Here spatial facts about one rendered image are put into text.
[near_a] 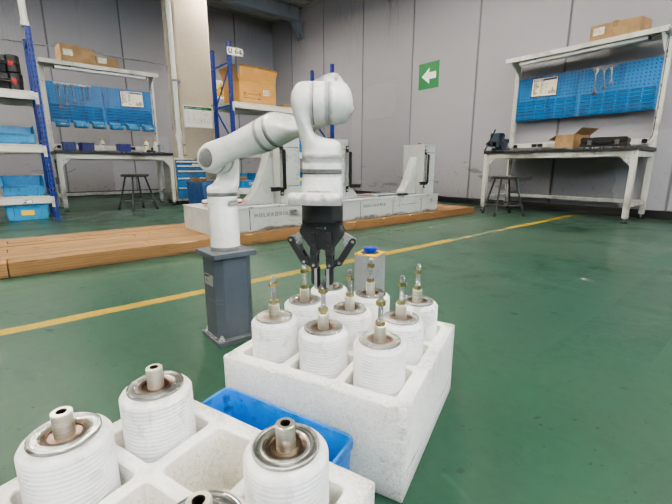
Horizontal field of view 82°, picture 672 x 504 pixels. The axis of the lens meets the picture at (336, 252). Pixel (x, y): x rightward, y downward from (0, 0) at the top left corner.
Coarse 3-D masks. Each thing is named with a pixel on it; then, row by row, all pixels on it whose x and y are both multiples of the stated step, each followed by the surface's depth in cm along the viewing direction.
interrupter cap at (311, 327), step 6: (306, 324) 76; (312, 324) 76; (330, 324) 76; (336, 324) 76; (306, 330) 73; (312, 330) 73; (318, 330) 74; (324, 330) 74; (330, 330) 73; (336, 330) 73
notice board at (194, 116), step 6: (186, 108) 633; (192, 108) 639; (198, 108) 645; (204, 108) 651; (210, 108) 658; (186, 114) 634; (192, 114) 640; (198, 114) 646; (204, 114) 653; (210, 114) 659; (186, 120) 636; (192, 120) 642; (198, 120) 648; (204, 120) 654; (210, 120) 661; (186, 126) 637; (192, 126) 643; (198, 126) 650; (204, 126) 656; (210, 126) 663
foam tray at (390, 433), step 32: (352, 352) 80; (448, 352) 90; (256, 384) 76; (288, 384) 72; (320, 384) 68; (352, 384) 73; (416, 384) 68; (448, 384) 95; (320, 416) 70; (352, 416) 66; (384, 416) 63; (416, 416) 68; (352, 448) 68; (384, 448) 64; (416, 448) 70; (384, 480) 66
